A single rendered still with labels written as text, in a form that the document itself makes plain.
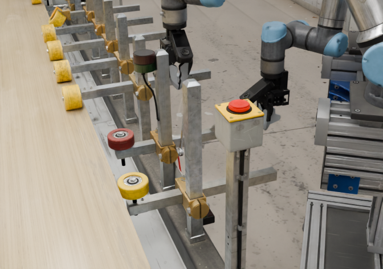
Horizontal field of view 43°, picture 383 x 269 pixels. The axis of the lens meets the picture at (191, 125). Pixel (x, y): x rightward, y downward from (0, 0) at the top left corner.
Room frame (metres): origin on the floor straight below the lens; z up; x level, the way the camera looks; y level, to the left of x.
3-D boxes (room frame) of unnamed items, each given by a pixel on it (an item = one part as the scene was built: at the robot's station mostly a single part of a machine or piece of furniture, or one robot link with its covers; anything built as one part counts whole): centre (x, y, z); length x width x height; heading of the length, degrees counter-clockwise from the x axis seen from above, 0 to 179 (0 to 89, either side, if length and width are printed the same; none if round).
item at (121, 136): (1.29, 0.21, 0.85); 0.08 x 0.08 x 0.11
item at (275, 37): (1.47, -0.26, 1.13); 0.09 x 0.08 x 0.11; 134
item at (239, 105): (0.82, -0.09, 1.22); 0.04 x 0.04 x 0.02
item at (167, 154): (1.32, 0.09, 0.85); 0.13 x 0.06 x 0.05; 19
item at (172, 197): (1.11, -0.03, 0.82); 0.43 x 0.03 x 0.04; 109
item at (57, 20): (2.46, 0.67, 0.93); 0.09 x 0.08 x 0.09; 109
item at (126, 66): (1.79, 0.25, 0.95); 0.13 x 0.06 x 0.05; 19
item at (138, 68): (1.28, 0.13, 1.13); 0.06 x 0.06 x 0.02
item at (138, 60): (1.28, 0.13, 1.16); 0.06 x 0.06 x 0.02
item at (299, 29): (1.52, -0.35, 1.13); 0.11 x 0.11 x 0.08; 44
